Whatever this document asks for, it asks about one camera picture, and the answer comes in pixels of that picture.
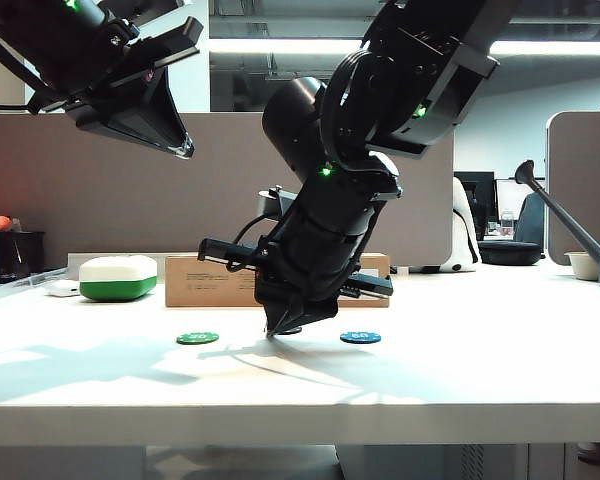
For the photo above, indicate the narrow grey desk partition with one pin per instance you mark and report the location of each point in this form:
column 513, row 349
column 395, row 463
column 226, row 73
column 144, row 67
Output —
column 580, row 165

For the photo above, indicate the black container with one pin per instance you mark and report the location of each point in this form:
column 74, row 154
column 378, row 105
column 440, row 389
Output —
column 20, row 257

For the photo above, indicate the white and green lidded case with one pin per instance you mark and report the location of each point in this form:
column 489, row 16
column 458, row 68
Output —
column 117, row 280

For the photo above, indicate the clear acrylic tray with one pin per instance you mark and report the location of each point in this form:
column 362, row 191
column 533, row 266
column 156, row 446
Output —
column 25, row 283

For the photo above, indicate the monitor with white screen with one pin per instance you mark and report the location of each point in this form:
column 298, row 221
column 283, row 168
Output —
column 507, row 197

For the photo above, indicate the small white earbuds case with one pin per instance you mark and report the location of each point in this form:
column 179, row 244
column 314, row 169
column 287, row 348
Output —
column 61, row 289

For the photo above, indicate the brown cardboard box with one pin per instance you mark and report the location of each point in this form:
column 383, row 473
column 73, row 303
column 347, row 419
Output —
column 205, row 285

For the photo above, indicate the white paper bowl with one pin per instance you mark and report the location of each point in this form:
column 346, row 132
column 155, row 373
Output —
column 582, row 268

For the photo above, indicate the wide grey desk partition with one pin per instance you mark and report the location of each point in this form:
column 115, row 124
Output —
column 80, row 200

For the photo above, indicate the green poker chip 20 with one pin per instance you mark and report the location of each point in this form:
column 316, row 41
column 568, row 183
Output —
column 197, row 339

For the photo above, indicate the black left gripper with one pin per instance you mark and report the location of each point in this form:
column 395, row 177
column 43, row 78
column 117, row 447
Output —
column 115, row 55

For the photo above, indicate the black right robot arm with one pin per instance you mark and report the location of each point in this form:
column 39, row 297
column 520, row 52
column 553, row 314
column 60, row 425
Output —
column 430, row 60

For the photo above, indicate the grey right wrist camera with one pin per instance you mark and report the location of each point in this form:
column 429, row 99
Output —
column 277, row 200

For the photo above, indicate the white and black plush toy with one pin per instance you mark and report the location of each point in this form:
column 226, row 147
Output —
column 462, row 240

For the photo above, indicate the black poker chip 100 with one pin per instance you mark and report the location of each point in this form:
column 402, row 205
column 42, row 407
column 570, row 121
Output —
column 291, row 331

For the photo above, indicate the ceiling light strip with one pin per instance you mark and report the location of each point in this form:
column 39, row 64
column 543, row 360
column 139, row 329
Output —
column 260, row 46

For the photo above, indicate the blue poker chip 50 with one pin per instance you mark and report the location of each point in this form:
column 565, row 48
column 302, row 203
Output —
column 361, row 338

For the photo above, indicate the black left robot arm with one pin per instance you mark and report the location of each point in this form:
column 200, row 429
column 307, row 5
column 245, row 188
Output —
column 30, row 35

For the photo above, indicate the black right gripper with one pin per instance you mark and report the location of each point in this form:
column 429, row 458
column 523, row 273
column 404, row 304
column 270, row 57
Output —
column 315, row 255

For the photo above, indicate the black computer monitor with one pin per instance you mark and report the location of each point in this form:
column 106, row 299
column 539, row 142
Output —
column 480, row 192

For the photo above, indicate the black round cushion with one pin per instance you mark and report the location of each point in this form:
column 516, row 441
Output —
column 510, row 253

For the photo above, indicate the dark blue office chair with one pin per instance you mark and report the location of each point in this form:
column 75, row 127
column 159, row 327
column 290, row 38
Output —
column 530, row 220

